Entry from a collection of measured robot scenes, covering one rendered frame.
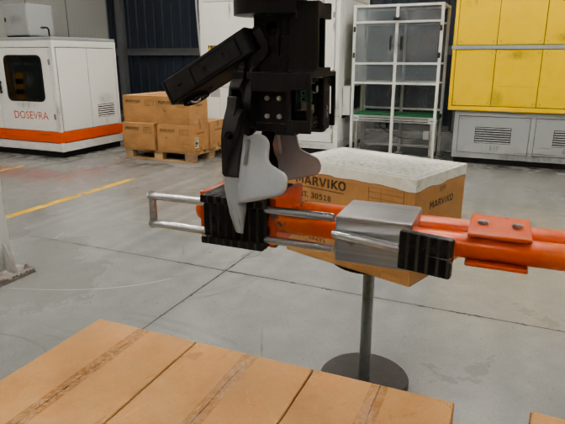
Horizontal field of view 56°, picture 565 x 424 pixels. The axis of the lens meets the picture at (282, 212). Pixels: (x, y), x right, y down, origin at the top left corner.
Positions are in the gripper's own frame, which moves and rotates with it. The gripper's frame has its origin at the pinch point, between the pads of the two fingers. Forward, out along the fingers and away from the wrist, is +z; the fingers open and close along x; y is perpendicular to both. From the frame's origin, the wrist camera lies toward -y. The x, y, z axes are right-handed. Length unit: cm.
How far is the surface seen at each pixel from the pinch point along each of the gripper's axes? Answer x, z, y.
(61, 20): 919, -93, -929
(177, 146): 576, 106, -404
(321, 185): 148, 34, -44
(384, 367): 172, 125, -20
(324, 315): 216, 128, -64
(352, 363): 169, 125, -34
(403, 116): 730, 69, -121
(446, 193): 157, 35, 3
